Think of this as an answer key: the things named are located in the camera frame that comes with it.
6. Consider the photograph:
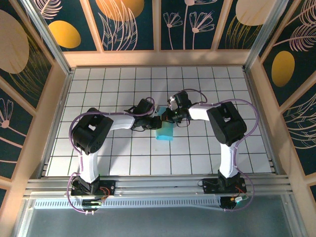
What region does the light blue paper sheet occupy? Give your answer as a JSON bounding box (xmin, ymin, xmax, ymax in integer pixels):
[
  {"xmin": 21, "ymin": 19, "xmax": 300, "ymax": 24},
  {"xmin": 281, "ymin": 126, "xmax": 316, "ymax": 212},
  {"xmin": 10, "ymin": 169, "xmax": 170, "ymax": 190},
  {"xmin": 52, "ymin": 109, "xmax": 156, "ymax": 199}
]
[{"xmin": 155, "ymin": 106, "xmax": 175, "ymax": 142}]

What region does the round black connector module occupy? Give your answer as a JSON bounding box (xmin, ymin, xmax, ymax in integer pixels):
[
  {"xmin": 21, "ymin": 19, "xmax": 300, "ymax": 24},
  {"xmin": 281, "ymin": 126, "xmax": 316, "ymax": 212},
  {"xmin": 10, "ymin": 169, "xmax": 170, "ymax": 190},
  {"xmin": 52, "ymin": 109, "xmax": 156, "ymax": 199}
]
[{"xmin": 219, "ymin": 196, "xmax": 249, "ymax": 212}]

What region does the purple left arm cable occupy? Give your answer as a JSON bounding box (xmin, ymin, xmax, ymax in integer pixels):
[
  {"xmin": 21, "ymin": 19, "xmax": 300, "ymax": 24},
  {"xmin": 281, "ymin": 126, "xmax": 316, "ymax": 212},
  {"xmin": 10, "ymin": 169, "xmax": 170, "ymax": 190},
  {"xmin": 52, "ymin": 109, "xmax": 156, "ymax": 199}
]
[{"xmin": 66, "ymin": 96, "xmax": 156, "ymax": 216}]

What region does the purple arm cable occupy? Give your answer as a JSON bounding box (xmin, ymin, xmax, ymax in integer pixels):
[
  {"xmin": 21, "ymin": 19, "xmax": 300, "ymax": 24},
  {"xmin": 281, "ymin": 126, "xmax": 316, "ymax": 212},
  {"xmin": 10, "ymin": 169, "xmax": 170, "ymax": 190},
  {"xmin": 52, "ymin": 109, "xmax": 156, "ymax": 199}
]
[
  {"xmin": 66, "ymin": 96, "xmax": 156, "ymax": 216},
  {"xmin": 182, "ymin": 88, "xmax": 259, "ymax": 213}
]

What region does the aluminium mounting rail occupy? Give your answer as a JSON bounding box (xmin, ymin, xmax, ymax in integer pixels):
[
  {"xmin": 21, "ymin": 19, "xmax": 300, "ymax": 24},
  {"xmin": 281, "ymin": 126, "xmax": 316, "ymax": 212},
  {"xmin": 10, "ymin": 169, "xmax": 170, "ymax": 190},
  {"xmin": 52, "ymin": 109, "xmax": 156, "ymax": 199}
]
[{"xmin": 23, "ymin": 174, "xmax": 293, "ymax": 201}]

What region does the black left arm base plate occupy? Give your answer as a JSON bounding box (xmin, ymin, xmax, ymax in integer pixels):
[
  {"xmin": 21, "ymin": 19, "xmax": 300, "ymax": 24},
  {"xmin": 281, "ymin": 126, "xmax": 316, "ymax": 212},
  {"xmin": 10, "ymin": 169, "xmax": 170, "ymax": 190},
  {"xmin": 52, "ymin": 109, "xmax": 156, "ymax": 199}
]
[{"xmin": 71, "ymin": 180, "xmax": 116, "ymax": 197}]

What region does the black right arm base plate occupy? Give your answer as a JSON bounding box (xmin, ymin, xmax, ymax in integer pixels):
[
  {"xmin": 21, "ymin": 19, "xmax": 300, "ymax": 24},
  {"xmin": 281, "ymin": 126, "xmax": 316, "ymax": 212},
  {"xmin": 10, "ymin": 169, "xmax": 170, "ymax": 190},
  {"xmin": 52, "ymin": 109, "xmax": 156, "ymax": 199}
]
[{"xmin": 202, "ymin": 178, "xmax": 247, "ymax": 195}]

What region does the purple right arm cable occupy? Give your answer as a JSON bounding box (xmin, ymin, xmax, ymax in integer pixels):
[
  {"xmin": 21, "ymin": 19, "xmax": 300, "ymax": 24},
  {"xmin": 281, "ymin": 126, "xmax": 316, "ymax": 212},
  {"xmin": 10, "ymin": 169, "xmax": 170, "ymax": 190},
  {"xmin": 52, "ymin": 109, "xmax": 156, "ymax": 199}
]
[{"xmin": 182, "ymin": 88, "xmax": 259, "ymax": 213}]

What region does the aluminium side rail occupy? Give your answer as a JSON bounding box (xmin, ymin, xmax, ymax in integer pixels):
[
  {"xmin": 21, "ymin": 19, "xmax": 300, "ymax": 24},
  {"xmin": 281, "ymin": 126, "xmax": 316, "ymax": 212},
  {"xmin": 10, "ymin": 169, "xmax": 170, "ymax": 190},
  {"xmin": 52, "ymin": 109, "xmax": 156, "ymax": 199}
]
[
  {"xmin": 37, "ymin": 70, "xmax": 75, "ymax": 178},
  {"xmin": 244, "ymin": 69, "xmax": 282, "ymax": 176}
]

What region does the white slotted cable duct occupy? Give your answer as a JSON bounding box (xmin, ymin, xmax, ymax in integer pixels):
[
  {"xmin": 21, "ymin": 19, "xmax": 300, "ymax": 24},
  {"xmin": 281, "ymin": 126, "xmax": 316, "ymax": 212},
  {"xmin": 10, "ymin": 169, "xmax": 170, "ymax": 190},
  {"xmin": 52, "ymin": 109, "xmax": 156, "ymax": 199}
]
[{"xmin": 33, "ymin": 198, "xmax": 223, "ymax": 210}]

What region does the aluminium corner post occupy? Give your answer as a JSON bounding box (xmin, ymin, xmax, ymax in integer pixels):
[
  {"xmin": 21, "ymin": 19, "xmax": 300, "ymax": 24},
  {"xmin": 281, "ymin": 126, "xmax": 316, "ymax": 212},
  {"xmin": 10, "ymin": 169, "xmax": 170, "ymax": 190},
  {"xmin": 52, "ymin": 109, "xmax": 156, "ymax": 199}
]
[
  {"xmin": 243, "ymin": 0, "xmax": 291, "ymax": 72},
  {"xmin": 21, "ymin": 0, "xmax": 75, "ymax": 75}
]

